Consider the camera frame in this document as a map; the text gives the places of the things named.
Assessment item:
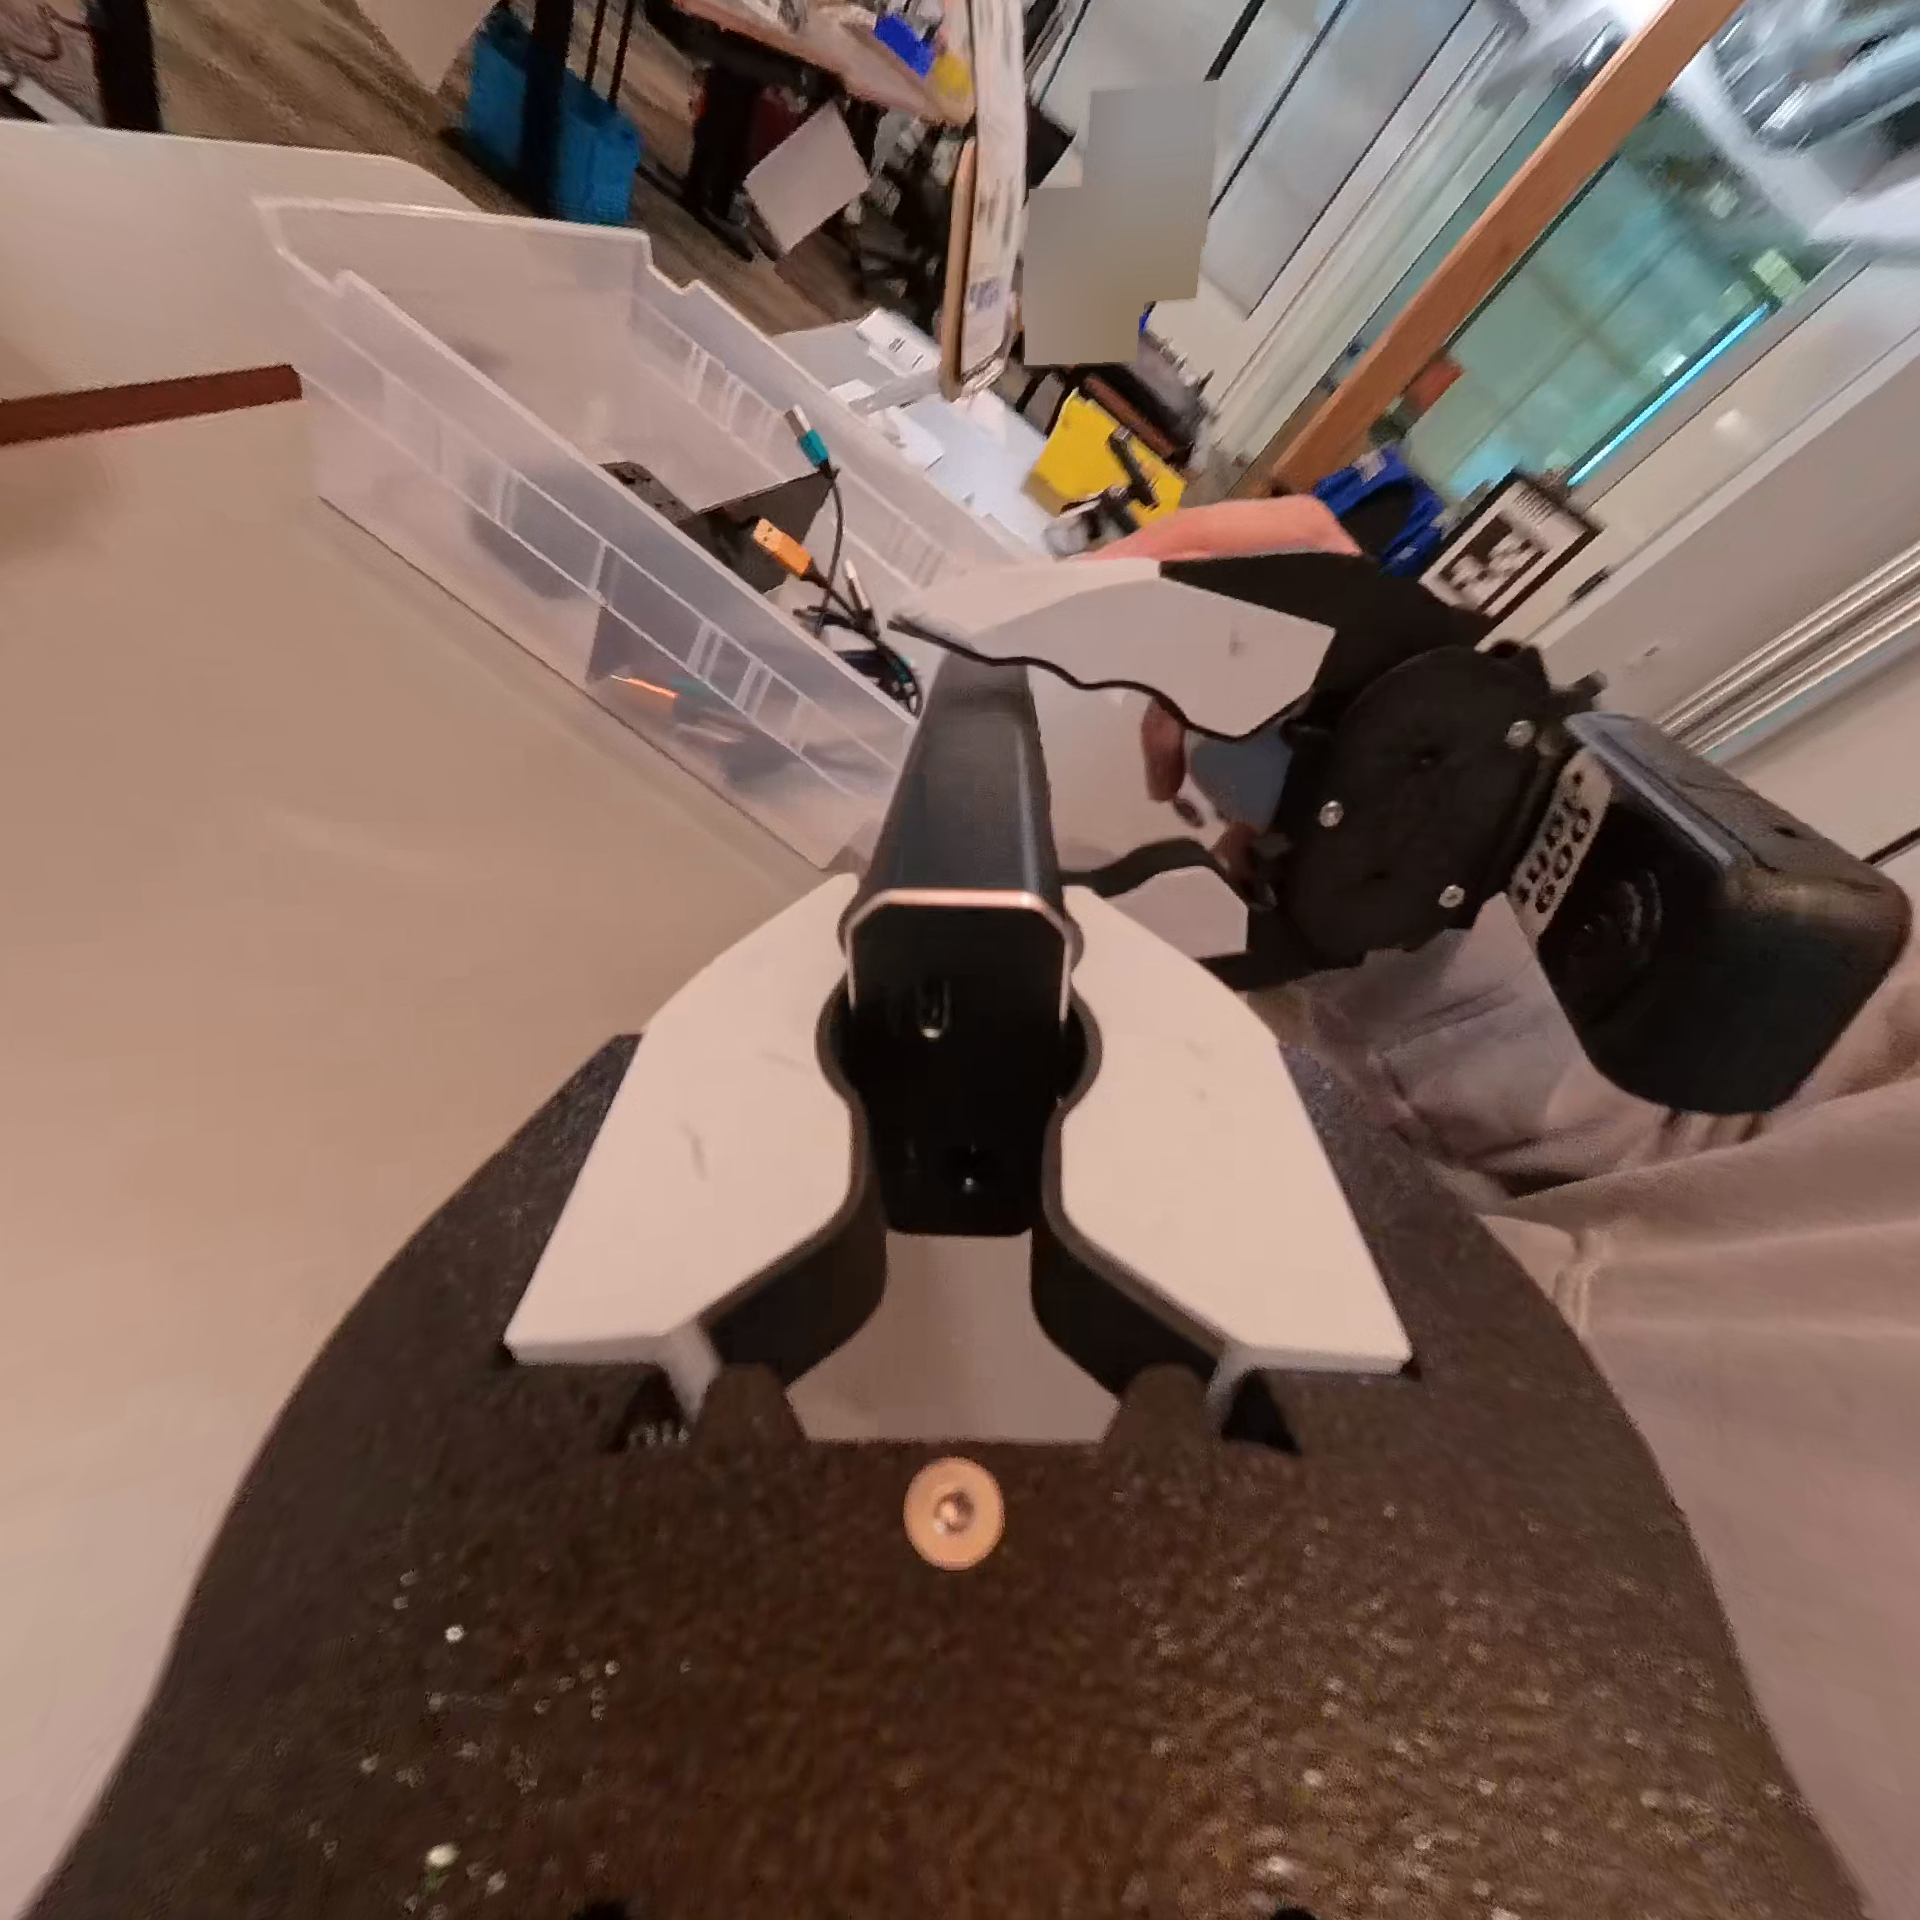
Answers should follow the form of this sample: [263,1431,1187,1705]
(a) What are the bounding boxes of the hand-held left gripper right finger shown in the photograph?
[1038,887,1416,1420]

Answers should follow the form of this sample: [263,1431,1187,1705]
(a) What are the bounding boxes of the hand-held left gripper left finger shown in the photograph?
[506,870,890,1420]

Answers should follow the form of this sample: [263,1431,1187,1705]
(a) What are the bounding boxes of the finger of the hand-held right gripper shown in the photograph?
[1058,838,1310,996]
[887,555,1340,743]

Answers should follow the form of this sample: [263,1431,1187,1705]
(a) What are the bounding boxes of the black usb hub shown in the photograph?
[836,652,1080,1241]

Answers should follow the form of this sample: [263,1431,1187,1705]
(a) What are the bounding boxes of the clear plastic bin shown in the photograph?
[252,190,1058,880]

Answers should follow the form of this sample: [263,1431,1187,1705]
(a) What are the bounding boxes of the person's right forearm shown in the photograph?
[1283,941,1665,1208]

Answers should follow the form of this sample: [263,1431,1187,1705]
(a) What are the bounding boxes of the person's right hand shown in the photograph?
[1091,500,1370,811]

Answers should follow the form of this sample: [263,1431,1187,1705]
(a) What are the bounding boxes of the yellow bag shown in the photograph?
[1023,391,1191,528]

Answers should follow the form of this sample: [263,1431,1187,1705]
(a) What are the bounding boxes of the small blue bins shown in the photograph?
[1313,449,1450,576]

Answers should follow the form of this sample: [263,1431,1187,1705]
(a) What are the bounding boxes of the black divider plate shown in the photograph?
[695,472,836,588]

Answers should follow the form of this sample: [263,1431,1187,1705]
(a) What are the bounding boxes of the person's beige sweatshirt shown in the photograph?
[1479,1023,1920,1920]

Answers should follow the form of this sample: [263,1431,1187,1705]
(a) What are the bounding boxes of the wood edged desk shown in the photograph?
[645,0,973,265]

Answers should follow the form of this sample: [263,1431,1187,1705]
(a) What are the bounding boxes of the blue bins under desk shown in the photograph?
[465,0,645,215]

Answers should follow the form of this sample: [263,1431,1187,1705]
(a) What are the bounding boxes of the grey plug black usb cable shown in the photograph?
[836,555,924,714]

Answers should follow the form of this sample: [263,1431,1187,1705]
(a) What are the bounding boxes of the orange plug black usb cable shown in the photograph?
[750,514,852,642]

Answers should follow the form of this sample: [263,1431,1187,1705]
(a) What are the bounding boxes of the teal plug braided usb cable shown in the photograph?
[791,403,852,635]

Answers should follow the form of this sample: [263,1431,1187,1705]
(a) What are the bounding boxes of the wooden post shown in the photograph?
[1275,0,1747,487]

